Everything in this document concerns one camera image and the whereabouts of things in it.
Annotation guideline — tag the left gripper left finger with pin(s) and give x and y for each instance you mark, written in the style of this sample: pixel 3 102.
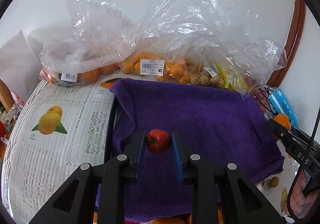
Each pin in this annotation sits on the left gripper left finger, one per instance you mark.
pixel 74 201

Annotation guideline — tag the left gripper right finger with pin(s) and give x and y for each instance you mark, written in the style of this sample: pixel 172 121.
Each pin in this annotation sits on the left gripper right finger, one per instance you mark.
pixel 220 190

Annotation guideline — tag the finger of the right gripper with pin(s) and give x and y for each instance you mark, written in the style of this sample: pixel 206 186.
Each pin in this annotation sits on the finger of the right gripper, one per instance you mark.
pixel 277 128

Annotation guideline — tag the large orange mandarin with stem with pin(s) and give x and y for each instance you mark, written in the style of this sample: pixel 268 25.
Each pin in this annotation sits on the large orange mandarin with stem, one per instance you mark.
pixel 283 120

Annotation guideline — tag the small red fruit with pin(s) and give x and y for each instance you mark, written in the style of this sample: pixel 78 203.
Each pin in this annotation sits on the small red fruit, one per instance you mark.
pixel 158 141

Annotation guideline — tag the bag of red fruits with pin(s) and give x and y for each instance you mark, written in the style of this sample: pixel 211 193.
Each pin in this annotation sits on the bag of red fruits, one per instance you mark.
pixel 260 97

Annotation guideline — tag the right hand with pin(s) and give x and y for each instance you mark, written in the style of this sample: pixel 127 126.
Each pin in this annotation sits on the right hand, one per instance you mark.
pixel 299 203

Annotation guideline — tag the blue tissue pack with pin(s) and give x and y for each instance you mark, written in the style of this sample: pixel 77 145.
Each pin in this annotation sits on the blue tissue pack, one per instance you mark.
pixel 281 104

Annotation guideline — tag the small orange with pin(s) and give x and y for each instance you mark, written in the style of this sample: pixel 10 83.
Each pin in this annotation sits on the small orange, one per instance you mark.
pixel 274 182
pixel 172 220

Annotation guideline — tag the purple towel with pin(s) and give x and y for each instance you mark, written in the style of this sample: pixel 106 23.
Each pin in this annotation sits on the purple towel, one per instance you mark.
pixel 218 125

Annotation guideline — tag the yellow snack package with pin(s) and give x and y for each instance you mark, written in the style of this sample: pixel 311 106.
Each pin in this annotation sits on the yellow snack package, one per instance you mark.
pixel 233 79

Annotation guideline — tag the plastic bag of longans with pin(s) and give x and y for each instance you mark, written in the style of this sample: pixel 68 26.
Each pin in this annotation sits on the plastic bag of longans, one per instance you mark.
pixel 256 61

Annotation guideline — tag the wooden chair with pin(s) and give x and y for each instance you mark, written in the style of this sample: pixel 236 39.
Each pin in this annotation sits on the wooden chair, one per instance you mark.
pixel 5 96

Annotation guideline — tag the plastic bag of kumquats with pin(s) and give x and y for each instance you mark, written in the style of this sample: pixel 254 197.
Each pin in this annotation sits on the plastic bag of kumquats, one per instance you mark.
pixel 183 31

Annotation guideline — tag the plastic bag of mandarins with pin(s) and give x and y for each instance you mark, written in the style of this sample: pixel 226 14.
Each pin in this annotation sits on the plastic bag of mandarins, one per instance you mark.
pixel 101 37

